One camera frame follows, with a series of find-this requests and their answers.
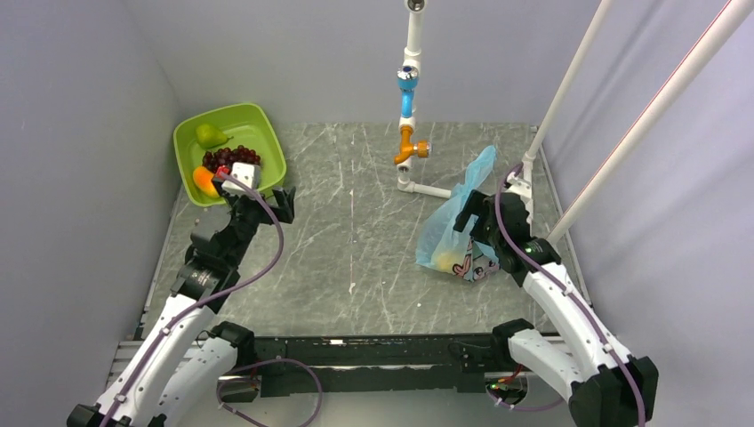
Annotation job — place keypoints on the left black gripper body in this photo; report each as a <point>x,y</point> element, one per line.
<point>249,213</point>

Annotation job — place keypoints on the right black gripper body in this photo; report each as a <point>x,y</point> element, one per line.
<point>485,233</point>

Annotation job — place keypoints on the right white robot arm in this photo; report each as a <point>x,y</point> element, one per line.
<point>600,380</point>

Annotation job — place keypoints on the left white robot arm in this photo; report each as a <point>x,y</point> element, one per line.
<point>183,355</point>

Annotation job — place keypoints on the orange fake mango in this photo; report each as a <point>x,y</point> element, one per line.
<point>203,179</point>

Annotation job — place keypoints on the dark red fake grapes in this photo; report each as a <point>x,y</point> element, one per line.
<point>226,157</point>

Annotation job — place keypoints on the green fake pear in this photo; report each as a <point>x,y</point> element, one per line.
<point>209,136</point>

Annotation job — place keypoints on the green plastic tray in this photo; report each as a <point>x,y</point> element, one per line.
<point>248,126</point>

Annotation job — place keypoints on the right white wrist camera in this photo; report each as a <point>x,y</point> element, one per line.
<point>521,188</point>

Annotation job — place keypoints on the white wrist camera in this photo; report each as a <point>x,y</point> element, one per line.
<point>521,188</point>
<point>239,176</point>

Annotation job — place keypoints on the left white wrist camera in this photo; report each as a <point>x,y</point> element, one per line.
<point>239,176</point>

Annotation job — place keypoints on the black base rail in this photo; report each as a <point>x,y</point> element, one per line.
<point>282,366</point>

